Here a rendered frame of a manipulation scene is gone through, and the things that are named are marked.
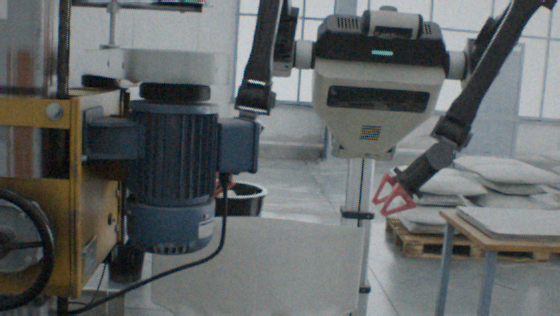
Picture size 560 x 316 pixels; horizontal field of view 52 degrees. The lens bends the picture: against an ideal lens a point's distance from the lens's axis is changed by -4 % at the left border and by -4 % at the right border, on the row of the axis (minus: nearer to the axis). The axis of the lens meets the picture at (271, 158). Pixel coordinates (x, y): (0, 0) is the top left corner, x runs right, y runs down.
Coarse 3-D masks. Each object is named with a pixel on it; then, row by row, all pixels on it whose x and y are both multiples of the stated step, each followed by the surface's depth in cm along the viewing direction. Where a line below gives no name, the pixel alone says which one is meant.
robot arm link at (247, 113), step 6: (270, 96) 130; (276, 96) 133; (270, 102) 130; (234, 108) 131; (240, 108) 128; (246, 108) 130; (270, 108) 131; (240, 114) 123; (246, 114) 123; (252, 114) 123; (258, 114) 127; (264, 114) 130; (270, 114) 132; (252, 120) 123
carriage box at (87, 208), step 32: (96, 96) 98; (64, 128) 87; (96, 160) 101; (32, 192) 88; (64, 192) 88; (96, 192) 102; (64, 224) 89; (96, 224) 103; (64, 256) 90; (0, 288) 90; (64, 288) 90
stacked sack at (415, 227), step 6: (402, 222) 498; (408, 222) 484; (414, 222) 480; (408, 228) 478; (414, 228) 472; (420, 228) 471; (426, 228) 472; (432, 228) 472; (438, 228) 472; (444, 228) 472; (456, 228) 474
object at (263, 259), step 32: (256, 224) 141; (288, 224) 141; (320, 224) 139; (160, 256) 136; (192, 256) 134; (224, 256) 132; (256, 256) 131; (288, 256) 133; (320, 256) 135; (352, 256) 138; (160, 288) 137; (192, 288) 135; (224, 288) 133; (256, 288) 132; (288, 288) 134; (320, 288) 137; (352, 288) 139
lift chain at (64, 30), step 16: (64, 0) 89; (64, 16) 89; (64, 32) 89; (64, 48) 90; (64, 64) 90; (64, 80) 91; (64, 96) 91; (64, 144) 92; (64, 160) 93; (64, 304) 96
